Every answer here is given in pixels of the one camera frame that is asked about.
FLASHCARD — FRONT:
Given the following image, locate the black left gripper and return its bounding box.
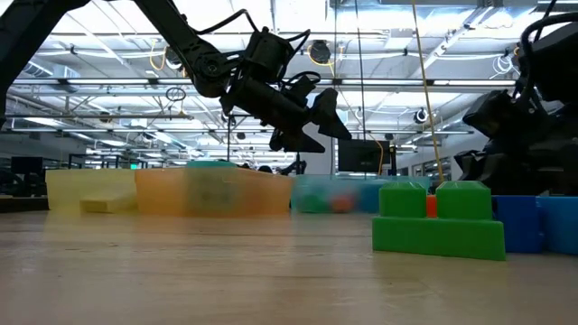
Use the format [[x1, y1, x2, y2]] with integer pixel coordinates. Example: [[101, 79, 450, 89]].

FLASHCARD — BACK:
[[219, 74, 353, 154]]

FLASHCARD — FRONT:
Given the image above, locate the orange translucent plastic bin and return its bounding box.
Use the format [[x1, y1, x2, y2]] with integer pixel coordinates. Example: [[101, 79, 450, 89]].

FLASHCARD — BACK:
[[134, 166, 295, 218]]

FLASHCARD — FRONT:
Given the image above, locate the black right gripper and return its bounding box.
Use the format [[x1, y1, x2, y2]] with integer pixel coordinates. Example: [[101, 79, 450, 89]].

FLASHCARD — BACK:
[[452, 88, 578, 196]]

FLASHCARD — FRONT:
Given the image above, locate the black monitor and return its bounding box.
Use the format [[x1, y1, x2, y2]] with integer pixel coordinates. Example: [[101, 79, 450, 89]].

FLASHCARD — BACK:
[[337, 138, 392, 175], [10, 155, 44, 176]]

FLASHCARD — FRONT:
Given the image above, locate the light blue toy block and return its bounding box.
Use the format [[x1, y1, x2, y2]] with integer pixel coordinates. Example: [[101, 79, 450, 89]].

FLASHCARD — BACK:
[[536, 195, 578, 256]]

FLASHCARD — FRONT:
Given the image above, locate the teal translucent plastic bin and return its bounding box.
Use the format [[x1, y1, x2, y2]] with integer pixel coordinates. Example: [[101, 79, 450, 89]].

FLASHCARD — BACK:
[[290, 174, 433, 215]]

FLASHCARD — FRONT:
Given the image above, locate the yellow translucent plastic bin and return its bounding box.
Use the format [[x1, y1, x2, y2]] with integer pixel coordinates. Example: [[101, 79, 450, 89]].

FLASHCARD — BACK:
[[44, 168, 139, 214]]

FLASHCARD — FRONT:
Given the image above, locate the black metal table frame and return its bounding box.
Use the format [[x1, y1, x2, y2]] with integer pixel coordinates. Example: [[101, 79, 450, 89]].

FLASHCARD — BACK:
[[0, 194, 51, 214]]

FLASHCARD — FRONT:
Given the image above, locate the dark blue toy block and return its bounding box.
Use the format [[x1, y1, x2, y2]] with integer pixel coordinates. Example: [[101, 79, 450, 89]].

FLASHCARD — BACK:
[[491, 194, 545, 255]]

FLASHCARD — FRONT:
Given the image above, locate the large green two-stud block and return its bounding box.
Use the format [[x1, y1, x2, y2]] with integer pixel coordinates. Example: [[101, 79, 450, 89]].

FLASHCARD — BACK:
[[371, 180, 508, 262]]

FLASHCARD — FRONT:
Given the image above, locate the yellow hanging cable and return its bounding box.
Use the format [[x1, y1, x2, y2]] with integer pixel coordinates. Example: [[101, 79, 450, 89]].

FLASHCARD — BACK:
[[409, 0, 446, 187]]

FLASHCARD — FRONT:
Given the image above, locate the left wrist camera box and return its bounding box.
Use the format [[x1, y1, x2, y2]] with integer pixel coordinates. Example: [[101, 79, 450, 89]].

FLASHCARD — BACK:
[[242, 25, 295, 83]]

